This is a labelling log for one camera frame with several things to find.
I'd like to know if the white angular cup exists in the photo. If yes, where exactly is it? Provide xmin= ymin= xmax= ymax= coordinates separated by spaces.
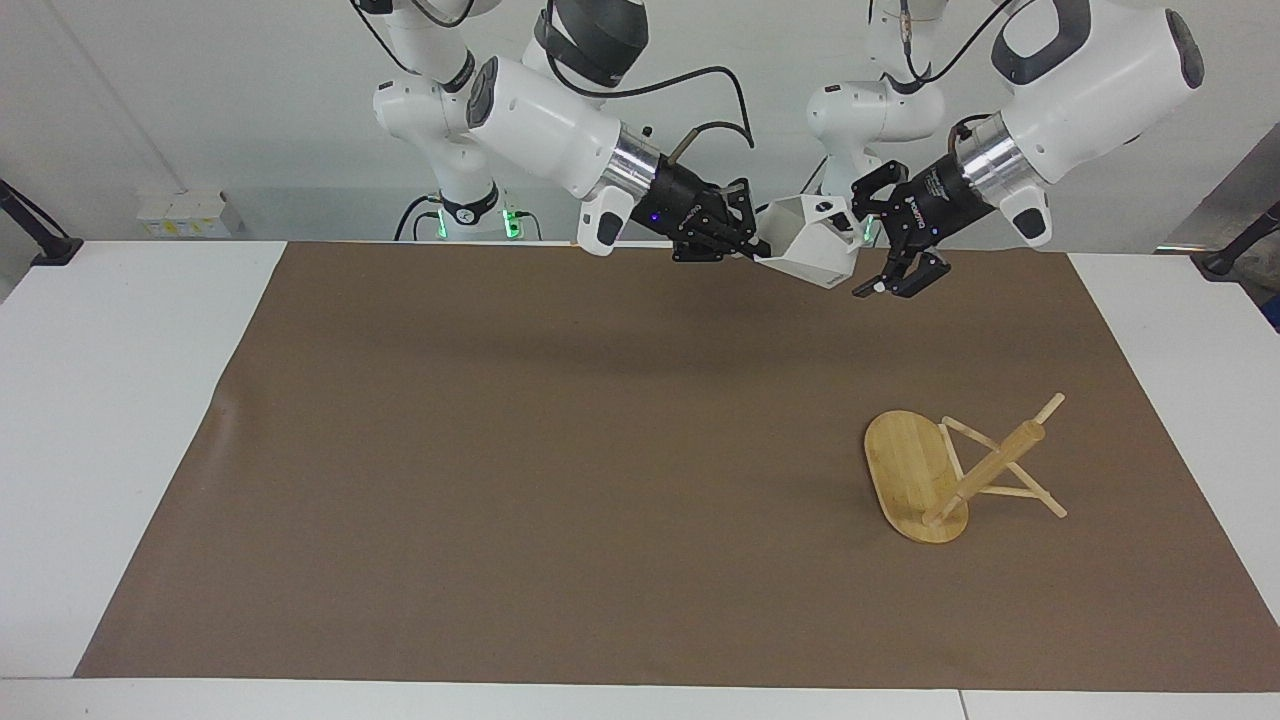
xmin=752 ymin=194 xmax=865 ymax=290

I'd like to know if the wooden cup rack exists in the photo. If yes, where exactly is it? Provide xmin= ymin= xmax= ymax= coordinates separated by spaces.
xmin=863 ymin=392 xmax=1069 ymax=546

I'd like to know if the black cable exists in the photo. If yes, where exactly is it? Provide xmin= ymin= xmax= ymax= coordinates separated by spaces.
xmin=394 ymin=194 xmax=443 ymax=242
xmin=866 ymin=0 xmax=1017 ymax=97
xmin=543 ymin=0 xmax=756 ymax=161

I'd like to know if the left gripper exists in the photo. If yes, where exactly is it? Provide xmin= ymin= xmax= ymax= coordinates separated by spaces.
xmin=850 ymin=152 xmax=998 ymax=301

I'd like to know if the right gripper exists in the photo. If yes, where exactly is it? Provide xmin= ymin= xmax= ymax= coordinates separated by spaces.
xmin=630 ymin=158 xmax=774 ymax=265

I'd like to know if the black stand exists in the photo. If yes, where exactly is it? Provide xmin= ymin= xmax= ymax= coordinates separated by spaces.
xmin=0 ymin=179 xmax=84 ymax=267
xmin=1199 ymin=199 xmax=1280 ymax=280

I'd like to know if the white socket box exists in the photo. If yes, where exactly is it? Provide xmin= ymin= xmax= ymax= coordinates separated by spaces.
xmin=136 ymin=189 xmax=243 ymax=240

